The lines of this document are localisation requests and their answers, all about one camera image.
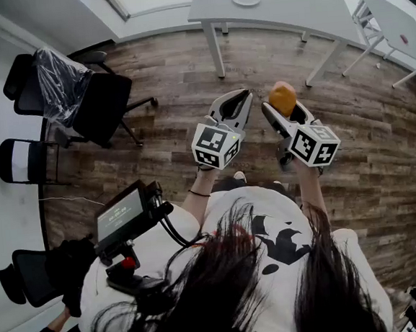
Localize black monitor screen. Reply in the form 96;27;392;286
90;179;154;246

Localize white table with red item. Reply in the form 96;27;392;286
335;0;416;94

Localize black cable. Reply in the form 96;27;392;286
157;213;194;250
163;208;201;246

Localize black mesh chair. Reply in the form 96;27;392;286
0;246;65;311

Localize black clamp mount red knob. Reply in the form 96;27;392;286
102;237;172;300

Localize person's right forearm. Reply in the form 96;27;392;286
293;156;333;234

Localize person's black trousers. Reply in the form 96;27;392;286
211;170;299;212

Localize thin white floor cable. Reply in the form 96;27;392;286
38;191;106;212

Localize person's white printed shirt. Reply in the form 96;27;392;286
68;174;396;332

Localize black white folding chair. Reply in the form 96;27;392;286
0;133;71;192

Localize clear plastic wrap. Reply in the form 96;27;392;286
33;43;99;130

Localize black office chair plastic wrapped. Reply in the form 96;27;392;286
0;38;163;158

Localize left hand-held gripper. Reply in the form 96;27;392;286
187;88;260;174

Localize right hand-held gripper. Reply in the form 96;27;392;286
260;95;343;174

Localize orange-brown round object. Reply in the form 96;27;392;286
267;79;299;120

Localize person's left forearm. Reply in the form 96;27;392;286
177;164;224;233

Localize black wrist band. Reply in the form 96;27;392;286
187;187;211;199

